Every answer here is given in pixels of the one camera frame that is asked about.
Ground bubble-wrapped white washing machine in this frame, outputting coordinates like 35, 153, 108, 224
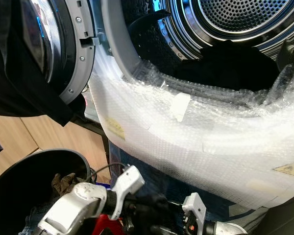
87, 0, 294, 212

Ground round washing machine door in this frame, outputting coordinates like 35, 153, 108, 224
19, 0, 101, 105

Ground blue denim jeans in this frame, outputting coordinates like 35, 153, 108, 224
109, 142, 233, 222

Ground red garment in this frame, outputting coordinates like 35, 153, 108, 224
90, 214, 126, 235

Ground brown camouflage cloth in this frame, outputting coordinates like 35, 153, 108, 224
51, 172, 80, 197

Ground white tape strip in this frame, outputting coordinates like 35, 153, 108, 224
170, 93, 192, 123

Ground black round laundry bucket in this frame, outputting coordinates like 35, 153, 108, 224
0, 148, 93, 235

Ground black clothing pile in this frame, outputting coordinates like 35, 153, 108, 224
127, 10, 286, 93

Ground perforated steel washer drum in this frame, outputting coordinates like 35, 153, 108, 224
159, 0, 294, 62

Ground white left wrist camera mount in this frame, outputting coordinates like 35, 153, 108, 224
109, 165, 146, 221

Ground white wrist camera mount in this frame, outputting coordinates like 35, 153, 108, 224
109, 165, 146, 221
182, 192, 208, 235

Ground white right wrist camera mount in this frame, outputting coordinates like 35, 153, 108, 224
182, 192, 208, 235

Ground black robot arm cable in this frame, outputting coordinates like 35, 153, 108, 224
87, 162, 126, 183

